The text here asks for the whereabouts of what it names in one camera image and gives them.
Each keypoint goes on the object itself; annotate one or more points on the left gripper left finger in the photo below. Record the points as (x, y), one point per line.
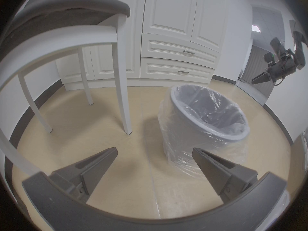
(91, 172)

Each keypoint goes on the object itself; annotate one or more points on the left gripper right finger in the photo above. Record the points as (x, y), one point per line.
(221, 174)

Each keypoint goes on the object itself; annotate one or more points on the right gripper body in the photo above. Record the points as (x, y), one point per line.
(282, 68)

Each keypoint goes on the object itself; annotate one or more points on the clear plastic bag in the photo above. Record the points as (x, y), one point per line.
(162, 121)

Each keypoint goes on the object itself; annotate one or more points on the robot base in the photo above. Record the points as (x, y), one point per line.
(305, 153)

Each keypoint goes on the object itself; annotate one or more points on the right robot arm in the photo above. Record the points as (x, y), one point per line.
(300, 56)

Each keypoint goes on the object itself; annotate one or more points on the white trash bin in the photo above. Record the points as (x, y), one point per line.
(182, 129)

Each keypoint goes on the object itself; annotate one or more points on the grey curtain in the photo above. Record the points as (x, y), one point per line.
(255, 64)

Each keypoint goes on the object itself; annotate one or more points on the ceiling light panel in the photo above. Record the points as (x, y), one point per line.
(256, 28)

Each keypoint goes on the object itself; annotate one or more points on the white wardrobe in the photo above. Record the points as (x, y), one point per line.
(168, 8)

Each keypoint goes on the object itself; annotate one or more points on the white chair grey cushions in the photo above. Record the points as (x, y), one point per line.
(72, 35)

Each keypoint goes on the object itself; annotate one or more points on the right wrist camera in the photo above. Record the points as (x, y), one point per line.
(270, 57)

